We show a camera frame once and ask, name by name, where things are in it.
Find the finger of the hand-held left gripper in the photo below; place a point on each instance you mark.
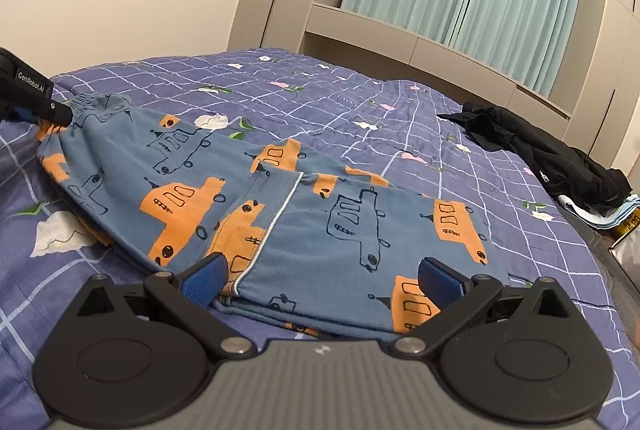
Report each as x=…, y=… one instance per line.
x=47, y=113

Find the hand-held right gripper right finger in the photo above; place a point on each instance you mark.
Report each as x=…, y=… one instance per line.
x=440, y=285

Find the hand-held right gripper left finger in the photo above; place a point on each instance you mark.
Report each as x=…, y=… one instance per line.
x=205, y=282

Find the blue pants with orange cars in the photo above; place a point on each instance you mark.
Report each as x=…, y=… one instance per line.
x=320, y=230

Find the grey quilted mattress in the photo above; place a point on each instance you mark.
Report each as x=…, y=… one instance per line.
x=605, y=290

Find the black garment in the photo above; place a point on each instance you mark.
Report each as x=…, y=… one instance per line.
x=555, y=160

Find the light blue folded cloth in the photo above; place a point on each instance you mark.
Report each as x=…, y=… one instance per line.
x=600, y=217

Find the white shopping bag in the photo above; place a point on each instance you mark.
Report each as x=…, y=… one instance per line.
x=627, y=255

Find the purple checked blanket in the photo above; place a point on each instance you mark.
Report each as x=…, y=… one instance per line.
x=350, y=105

